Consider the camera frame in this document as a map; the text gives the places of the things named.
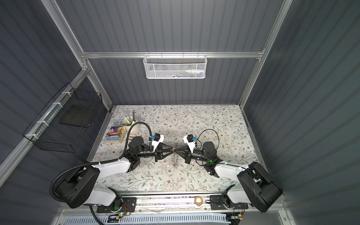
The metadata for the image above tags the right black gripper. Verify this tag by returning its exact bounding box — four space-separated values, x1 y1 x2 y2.
175 146 210 165

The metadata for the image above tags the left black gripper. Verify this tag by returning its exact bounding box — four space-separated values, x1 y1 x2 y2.
136 142 173 162

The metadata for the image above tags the large metal ring with keyrings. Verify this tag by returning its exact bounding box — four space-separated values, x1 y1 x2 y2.
172 142 181 169

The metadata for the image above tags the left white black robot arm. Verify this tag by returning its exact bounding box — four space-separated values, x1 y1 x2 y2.
49 134 173 212

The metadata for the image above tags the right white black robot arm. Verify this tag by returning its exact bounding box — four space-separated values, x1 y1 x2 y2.
174 142 283 212

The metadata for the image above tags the white pen cup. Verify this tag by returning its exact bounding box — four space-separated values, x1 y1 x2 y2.
122 116 140 135

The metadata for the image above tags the colourful paperback book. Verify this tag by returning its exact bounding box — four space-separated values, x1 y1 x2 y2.
103 120 126 143

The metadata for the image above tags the roll of tape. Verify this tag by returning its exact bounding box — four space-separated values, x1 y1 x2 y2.
194 196 203 207

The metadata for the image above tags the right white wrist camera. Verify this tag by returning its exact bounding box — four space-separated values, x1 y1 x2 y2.
183 134 197 153

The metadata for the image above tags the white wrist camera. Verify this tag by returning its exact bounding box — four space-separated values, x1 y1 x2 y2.
183 134 197 153
151 133 165 151

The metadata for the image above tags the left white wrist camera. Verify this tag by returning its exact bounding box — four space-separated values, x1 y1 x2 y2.
151 133 165 151

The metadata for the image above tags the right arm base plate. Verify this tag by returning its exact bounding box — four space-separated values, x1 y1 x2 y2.
205 195 248 211

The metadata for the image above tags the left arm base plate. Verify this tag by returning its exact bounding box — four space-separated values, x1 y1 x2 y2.
96 197 137 214

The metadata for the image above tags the white wire mesh basket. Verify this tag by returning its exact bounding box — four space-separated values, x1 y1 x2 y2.
143 55 208 79

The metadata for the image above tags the black wire mesh basket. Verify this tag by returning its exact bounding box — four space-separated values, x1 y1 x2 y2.
23 83 103 153

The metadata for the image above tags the left black corrugated cable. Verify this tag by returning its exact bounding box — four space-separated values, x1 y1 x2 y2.
49 121 153 225

